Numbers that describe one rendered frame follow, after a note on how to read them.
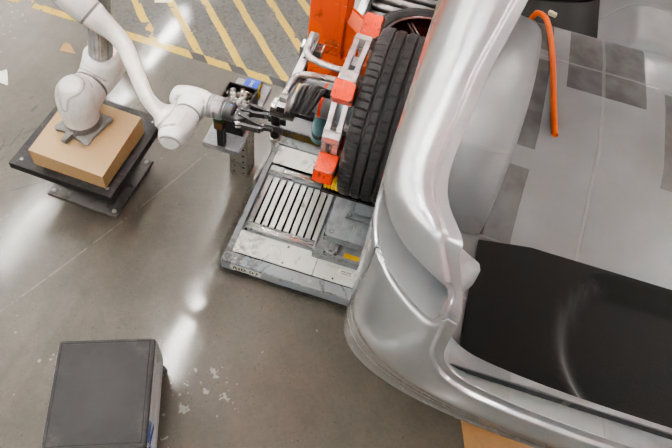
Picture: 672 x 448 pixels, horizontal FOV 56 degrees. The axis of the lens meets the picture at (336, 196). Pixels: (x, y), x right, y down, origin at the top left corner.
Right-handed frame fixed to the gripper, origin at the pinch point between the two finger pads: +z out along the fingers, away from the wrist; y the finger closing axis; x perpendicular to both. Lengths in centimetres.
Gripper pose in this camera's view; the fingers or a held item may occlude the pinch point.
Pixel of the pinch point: (275, 124)
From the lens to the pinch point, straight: 242.5
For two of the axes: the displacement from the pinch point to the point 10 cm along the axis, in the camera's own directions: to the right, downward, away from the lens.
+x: 1.0, -5.7, -8.1
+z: 9.5, 2.9, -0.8
